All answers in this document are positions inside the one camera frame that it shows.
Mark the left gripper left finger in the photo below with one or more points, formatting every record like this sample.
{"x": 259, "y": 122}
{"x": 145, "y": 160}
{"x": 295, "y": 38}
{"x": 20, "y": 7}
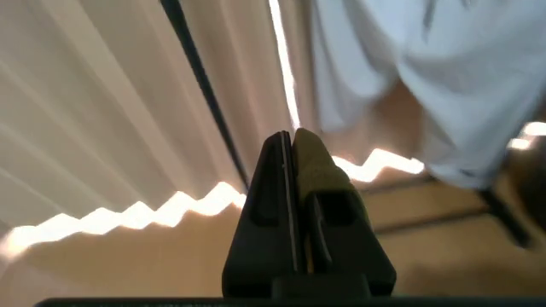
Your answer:
{"x": 256, "y": 247}

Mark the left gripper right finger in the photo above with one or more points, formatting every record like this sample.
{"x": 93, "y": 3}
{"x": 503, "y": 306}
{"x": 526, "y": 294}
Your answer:
{"x": 350, "y": 251}

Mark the green garment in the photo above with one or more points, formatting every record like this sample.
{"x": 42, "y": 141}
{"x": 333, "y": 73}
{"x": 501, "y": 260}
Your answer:
{"x": 315, "y": 170}

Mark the pale grey shorts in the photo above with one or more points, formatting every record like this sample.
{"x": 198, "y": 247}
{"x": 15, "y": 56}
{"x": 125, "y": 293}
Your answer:
{"x": 469, "y": 85}

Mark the black clothes rack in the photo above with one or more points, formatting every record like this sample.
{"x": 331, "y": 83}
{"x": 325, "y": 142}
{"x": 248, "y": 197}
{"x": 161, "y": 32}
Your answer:
{"x": 200, "y": 77}

